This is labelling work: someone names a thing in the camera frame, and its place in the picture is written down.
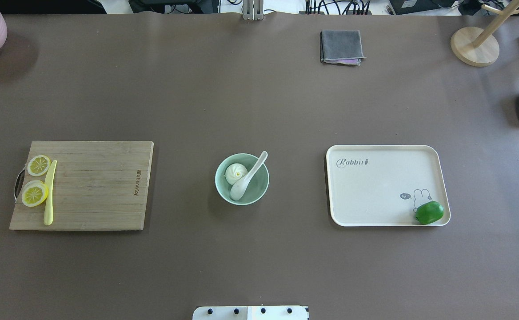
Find white steamed bun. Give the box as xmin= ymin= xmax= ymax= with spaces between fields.
xmin=224 ymin=163 xmax=248 ymax=185

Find white ceramic spoon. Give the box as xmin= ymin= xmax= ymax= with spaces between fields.
xmin=230 ymin=151 xmax=268 ymax=200

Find light green bowl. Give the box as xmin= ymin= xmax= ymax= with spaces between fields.
xmin=215 ymin=153 xmax=269 ymax=205

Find cream plastic tray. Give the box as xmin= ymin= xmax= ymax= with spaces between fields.
xmin=325 ymin=144 xmax=451 ymax=227

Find grey folded cloth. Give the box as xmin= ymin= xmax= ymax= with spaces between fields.
xmin=320 ymin=30 xmax=365 ymax=66

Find bamboo cutting board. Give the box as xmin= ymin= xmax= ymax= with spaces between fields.
xmin=9 ymin=140 xmax=154 ymax=231

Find yellow plastic knife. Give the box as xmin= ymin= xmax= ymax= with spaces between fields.
xmin=44 ymin=160 xmax=58 ymax=226

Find lemon slice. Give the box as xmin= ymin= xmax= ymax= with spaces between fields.
xmin=27 ymin=155 xmax=52 ymax=176

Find stacked lemon slices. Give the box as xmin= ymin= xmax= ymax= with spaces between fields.
xmin=20 ymin=180 xmax=49 ymax=207

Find wooden stand with round base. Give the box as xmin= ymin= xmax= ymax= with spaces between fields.
xmin=450 ymin=0 xmax=519 ymax=67

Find aluminium frame post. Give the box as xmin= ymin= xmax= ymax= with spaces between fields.
xmin=243 ymin=0 xmax=264 ymax=20

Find white camera pole base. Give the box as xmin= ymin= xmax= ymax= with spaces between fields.
xmin=192 ymin=304 xmax=310 ymax=320

